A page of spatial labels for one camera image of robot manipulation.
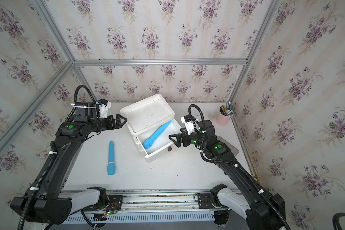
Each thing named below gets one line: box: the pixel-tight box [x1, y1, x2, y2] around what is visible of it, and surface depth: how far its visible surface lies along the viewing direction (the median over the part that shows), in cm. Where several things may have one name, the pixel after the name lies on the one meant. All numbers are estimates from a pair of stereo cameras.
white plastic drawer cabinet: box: [119, 93, 183, 163], surface depth 82 cm
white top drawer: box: [136, 119, 182, 162], surface depth 79 cm
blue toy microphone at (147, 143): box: [142, 120, 173, 150], surface depth 80 cm
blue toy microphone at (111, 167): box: [107, 140, 116, 176], surface depth 88 cm
